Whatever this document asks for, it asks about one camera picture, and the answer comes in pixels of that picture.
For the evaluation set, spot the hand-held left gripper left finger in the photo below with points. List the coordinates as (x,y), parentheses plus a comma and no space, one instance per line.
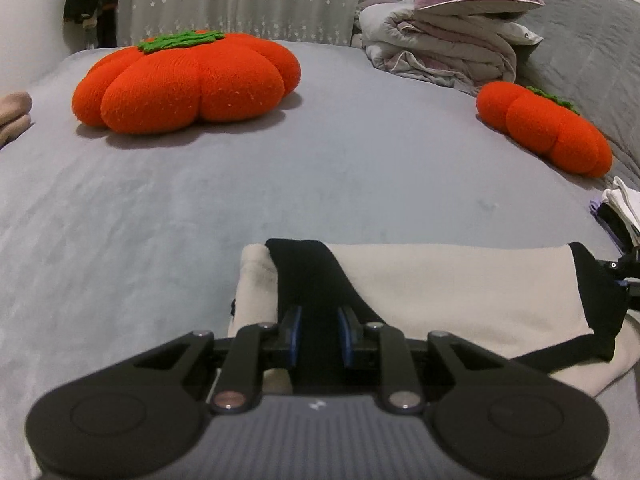
(296,340)

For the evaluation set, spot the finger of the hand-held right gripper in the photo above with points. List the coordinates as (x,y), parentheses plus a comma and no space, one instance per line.
(627,275)

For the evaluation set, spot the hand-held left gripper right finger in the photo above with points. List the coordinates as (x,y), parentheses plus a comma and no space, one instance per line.
(344,340)

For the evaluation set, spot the black and cream shirt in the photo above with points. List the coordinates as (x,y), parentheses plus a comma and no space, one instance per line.
(450,290)

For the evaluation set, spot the stack of folded clothes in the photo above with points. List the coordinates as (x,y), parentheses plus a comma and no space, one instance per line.
(622,207)

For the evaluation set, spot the small orange pumpkin pillow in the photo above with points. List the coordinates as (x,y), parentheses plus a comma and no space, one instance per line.
(545,125)

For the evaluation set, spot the grey quilted blanket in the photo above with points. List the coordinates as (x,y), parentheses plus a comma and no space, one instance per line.
(590,45)

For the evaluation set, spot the large orange pumpkin pillow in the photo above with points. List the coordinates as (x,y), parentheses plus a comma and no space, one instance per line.
(185,85)

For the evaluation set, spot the folded quilt pile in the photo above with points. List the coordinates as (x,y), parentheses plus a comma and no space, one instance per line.
(440,45)

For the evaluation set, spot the grey star curtain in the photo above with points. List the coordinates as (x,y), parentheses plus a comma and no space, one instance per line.
(250,0)

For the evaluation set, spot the pink folded cloth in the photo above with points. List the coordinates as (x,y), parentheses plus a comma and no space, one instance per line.
(12,117)

